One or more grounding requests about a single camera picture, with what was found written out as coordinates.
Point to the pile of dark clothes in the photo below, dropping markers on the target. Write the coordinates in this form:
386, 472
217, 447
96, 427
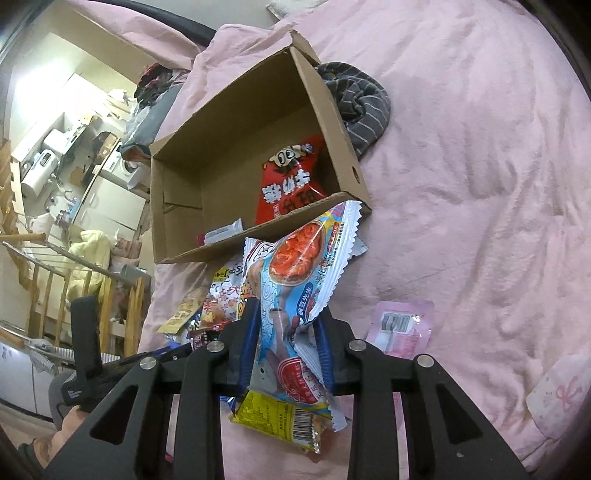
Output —
159, 78

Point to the black curved bed frame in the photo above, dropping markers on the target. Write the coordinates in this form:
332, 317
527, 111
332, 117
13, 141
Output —
175, 21

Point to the pink blanket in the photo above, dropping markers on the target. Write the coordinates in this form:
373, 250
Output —
461, 184

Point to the small white red packet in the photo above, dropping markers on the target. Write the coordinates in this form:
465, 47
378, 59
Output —
221, 233

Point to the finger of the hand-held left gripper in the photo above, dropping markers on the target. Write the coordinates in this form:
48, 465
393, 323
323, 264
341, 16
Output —
117, 363

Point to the white washing machine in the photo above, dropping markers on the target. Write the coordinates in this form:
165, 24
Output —
121, 170

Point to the cardboard box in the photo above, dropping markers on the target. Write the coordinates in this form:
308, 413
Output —
194, 175

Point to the yellow garment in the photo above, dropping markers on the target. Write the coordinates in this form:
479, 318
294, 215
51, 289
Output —
87, 258

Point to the white pillow pink bow print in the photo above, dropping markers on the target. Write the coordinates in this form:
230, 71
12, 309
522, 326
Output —
561, 392

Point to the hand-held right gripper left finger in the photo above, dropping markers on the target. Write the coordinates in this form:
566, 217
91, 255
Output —
253, 325

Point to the white chips bag red base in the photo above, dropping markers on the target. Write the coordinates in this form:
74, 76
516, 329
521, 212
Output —
226, 295

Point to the wooden railing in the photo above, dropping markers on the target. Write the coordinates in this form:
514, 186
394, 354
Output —
46, 295

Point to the brown snack packet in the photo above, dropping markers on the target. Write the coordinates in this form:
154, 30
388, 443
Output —
182, 314

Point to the blue white noodle packet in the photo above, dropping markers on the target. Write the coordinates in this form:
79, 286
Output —
286, 277

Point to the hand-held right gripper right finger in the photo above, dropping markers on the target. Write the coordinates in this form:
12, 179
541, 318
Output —
324, 353

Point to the yellow snack packet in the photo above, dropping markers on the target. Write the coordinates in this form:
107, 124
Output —
277, 415

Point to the red snack bag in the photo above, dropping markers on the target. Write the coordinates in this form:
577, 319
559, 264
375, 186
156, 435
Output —
288, 184

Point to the grey striped cloth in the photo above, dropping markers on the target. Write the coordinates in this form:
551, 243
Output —
360, 101

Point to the pink snack packet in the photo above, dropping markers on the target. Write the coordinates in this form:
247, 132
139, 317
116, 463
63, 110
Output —
401, 330

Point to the white kitchen appliance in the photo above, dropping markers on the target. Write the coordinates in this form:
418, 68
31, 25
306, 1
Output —
39, 173

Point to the white cabinet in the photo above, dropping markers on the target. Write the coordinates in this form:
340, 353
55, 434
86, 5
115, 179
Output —
115, 207

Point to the person's left hand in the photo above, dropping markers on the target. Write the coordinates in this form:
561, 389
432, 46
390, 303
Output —
74, 422

